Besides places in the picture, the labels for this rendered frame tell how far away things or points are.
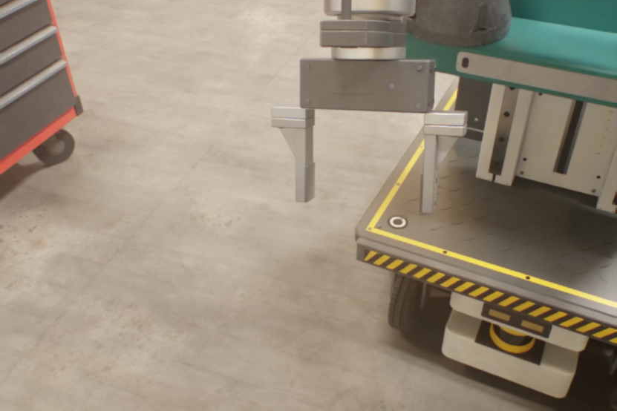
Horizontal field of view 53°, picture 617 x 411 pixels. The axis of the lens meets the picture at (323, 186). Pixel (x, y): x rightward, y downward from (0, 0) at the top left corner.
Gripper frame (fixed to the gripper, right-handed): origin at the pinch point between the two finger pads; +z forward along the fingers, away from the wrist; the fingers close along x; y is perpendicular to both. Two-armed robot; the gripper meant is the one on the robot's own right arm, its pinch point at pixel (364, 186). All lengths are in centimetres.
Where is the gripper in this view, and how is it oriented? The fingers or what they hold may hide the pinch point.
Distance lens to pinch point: 64.9
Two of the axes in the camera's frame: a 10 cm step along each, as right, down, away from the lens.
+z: -0.1, 9.7, 2.2
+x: -9.5, -0.8, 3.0
